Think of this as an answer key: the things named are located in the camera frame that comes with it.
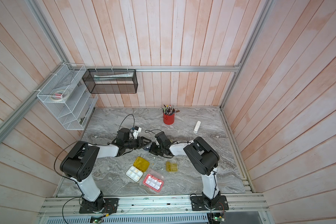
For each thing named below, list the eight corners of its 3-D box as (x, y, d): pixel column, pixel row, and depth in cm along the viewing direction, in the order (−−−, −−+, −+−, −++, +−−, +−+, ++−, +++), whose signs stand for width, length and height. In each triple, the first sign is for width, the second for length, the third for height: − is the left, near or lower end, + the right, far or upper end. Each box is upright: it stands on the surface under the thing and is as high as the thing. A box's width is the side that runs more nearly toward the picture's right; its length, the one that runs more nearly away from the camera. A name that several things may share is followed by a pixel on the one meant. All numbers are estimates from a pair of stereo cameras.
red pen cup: (161, 124, 111) (161, 110, 98) (164, 119, 115) (163, 104, 102) (171, 127, 110) (172, 113, 97) (173, 121, 113) (174, 107, 100)
